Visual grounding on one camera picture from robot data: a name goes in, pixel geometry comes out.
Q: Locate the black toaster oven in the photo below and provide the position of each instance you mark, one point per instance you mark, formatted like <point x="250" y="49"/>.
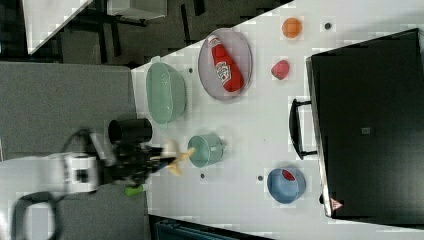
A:
<point x="367" y="102"/>

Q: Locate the red ketchup bottle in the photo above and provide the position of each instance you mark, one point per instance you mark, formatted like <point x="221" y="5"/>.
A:
<point x="226" y="68"/>

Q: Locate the green mug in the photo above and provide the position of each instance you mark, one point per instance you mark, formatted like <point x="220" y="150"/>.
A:
<point x="209" y="150"/>

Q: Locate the blue bowl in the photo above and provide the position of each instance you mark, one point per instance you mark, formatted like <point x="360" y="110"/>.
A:
<point x="284" y="191"/>

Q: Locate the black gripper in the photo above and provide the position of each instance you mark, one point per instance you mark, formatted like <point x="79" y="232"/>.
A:
<point x="132" y="164"/>

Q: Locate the green colander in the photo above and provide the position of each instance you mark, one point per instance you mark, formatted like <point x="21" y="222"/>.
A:
<point x="166" y="92"/>

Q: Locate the black cylindrical holder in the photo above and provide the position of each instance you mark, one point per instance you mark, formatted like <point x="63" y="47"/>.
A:
<point x="130" y="131"/>

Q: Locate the red strawberry toy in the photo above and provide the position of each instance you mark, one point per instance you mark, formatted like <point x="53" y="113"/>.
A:
<point x="281" y="69"/>

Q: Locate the peeled yellow banana toy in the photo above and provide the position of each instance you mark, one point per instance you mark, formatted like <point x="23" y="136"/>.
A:
<point x="171" y="150"/>

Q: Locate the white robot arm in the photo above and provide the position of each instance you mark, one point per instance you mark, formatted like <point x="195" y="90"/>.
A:
<point x="33" y="186"/>

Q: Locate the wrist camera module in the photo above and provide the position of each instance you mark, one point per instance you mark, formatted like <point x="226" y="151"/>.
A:
<point x="103" y="149"/>

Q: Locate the orange toy fruit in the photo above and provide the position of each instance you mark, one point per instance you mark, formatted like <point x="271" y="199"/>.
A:
<point x="292" y="27"/>

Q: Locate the red item in bowl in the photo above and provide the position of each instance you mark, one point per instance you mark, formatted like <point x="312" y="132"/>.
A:
<point x="288" y="175"/>

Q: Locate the grey round plate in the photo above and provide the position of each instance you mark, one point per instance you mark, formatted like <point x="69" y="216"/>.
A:
<point x="238" y="48"/>

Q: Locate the green cylinder object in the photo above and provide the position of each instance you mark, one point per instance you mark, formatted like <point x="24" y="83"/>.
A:
<point x="133" y="190"/>

